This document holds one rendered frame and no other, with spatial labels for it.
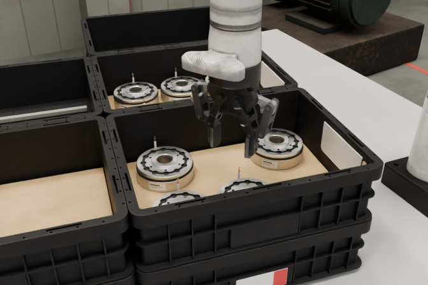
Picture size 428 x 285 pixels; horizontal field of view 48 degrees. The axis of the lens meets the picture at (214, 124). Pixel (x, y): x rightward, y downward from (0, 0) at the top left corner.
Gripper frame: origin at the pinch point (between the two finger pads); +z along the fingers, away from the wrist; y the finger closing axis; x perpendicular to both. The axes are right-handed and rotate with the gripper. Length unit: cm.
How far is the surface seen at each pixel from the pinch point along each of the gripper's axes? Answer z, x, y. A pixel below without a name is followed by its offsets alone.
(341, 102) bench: 25, -71, 2
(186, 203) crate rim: 2.6, 13.5, -0.3
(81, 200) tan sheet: 12.6, 11.8, 22.7
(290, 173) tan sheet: 12.5, -13.8, -5.1
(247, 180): 9.6, -4.0, -1.0
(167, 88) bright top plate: 9.6, -26.6, 31.8
